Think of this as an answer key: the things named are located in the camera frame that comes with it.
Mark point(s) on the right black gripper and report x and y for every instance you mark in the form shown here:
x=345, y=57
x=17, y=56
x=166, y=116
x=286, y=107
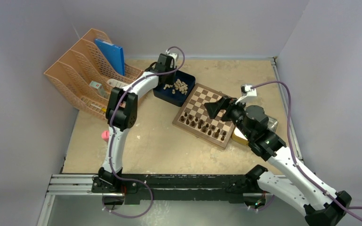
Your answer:
x=225, y=103

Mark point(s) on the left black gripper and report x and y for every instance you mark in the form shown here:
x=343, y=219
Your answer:
x=171, y=79

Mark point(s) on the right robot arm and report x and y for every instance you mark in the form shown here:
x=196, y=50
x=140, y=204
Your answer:
x=320, y=204

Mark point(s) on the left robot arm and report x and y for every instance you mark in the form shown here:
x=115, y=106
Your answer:
x=122, y=112

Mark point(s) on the pile of light chess pieces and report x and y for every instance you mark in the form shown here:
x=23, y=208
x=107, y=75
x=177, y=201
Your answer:
x=178, y=87

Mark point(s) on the wooden chess board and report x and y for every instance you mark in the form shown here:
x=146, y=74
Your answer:
x=194, y=103

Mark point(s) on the row of dark chess pieces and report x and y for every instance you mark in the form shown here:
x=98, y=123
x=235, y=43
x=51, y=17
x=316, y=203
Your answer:
x=203, y=126

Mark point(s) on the dark blue tray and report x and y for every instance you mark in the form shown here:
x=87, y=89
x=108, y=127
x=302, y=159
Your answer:
x=177, y=99

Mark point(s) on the metal tin box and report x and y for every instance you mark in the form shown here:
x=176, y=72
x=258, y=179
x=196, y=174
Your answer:
x=241, y=136

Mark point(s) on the blue folder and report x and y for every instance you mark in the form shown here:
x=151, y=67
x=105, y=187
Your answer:
x=114, y=55

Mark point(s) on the small grey box in organizer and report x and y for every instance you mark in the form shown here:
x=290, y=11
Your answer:
x=98, y=87

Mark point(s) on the orange plastic file organizer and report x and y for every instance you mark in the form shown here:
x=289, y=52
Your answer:
x=80, y=65

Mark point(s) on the pink capped bottle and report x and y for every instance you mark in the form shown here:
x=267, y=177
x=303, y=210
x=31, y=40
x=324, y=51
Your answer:
x=105, y=136

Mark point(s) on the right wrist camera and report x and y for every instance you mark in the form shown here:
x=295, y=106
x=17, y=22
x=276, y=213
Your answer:
x=248, y=91

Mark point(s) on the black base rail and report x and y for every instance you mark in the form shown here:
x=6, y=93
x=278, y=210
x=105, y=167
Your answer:
x=135, y=188

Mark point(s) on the aluminium frame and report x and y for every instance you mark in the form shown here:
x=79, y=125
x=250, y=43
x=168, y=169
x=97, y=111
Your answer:
x=70, y=201

